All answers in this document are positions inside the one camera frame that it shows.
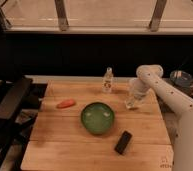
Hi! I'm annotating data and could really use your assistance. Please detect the green bowl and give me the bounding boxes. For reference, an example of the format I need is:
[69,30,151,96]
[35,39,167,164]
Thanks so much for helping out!
[80,102,115,135]

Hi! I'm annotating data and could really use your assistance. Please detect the blue round dish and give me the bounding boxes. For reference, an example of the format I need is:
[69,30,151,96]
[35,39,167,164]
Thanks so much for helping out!
[170,70,193,88]

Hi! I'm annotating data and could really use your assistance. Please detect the black office chair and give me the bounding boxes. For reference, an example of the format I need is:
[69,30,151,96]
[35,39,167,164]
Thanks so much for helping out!
[0,77,36,169]

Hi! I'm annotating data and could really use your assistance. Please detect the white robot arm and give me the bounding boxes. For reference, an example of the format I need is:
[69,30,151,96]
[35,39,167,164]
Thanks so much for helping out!
[125,65,193,171]

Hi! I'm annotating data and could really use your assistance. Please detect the white sponge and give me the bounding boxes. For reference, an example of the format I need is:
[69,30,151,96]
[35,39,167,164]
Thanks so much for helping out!
[125,101,139,110]

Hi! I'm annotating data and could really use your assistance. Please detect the orange carrot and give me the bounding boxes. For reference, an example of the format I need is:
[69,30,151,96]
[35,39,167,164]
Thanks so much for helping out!
[56,99,76,109]

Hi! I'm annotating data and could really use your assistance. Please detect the clear spray bottle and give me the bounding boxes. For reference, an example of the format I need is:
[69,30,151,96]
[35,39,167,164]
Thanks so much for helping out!
[103,67,113,93]

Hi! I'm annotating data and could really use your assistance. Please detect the black phone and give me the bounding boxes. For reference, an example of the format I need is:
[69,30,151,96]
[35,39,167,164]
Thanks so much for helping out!
[114,131,132,154]

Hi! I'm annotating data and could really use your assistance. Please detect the clear plastic cup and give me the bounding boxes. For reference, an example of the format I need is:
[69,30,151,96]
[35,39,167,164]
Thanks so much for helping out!
[128,78,138,96]

